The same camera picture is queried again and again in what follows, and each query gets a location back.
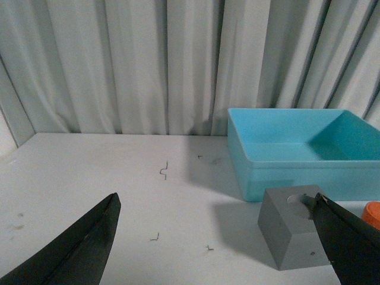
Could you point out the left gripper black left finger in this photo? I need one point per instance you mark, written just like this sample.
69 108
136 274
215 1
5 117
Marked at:
78 255

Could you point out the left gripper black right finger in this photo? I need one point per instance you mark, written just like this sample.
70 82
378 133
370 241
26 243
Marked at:
351 245

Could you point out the blue plastic box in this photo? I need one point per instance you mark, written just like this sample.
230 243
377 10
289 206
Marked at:
331 148

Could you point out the orange cylinder part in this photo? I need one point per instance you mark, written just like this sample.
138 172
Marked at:
371 214

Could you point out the gray block with hole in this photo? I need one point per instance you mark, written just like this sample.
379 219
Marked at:
288 229

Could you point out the white pleated curtain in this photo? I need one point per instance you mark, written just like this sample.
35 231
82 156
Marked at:
175 67

